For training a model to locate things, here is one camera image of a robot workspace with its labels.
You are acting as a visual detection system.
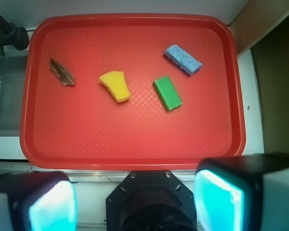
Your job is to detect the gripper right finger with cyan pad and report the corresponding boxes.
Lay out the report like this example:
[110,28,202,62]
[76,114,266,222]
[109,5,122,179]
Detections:
[194,153,289,231]

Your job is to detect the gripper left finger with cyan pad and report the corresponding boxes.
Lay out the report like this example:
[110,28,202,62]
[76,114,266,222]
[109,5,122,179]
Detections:
[0,171,78,231]

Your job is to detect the brown wood chip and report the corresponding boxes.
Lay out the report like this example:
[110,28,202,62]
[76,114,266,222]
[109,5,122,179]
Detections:
[49,58,75,87]

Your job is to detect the red plastic tray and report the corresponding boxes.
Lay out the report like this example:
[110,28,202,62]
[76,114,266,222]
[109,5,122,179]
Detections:
[20,14,246,170]

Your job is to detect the green rectangular block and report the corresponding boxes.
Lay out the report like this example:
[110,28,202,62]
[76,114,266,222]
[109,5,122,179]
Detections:
[153,76,183,111]

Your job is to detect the grey sink basin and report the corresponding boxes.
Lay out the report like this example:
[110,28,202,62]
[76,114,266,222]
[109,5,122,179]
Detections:
[0,51,28,137]

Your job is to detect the blue sponge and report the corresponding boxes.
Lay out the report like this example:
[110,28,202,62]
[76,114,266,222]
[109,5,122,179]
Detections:
[164,44,203,76]

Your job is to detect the yellow sponge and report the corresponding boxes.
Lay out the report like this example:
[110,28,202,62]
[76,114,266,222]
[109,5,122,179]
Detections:
[99,71,131,103]

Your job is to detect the dark grey faucet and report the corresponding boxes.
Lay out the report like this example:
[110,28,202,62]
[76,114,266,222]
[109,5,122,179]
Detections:
[0,15,29,56]

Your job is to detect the brown cardboard panel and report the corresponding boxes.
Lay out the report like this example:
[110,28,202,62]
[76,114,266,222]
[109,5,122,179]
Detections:
[229,0,289,56]

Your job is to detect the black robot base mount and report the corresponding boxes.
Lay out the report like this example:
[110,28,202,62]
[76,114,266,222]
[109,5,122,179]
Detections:
[105,170,197,231]

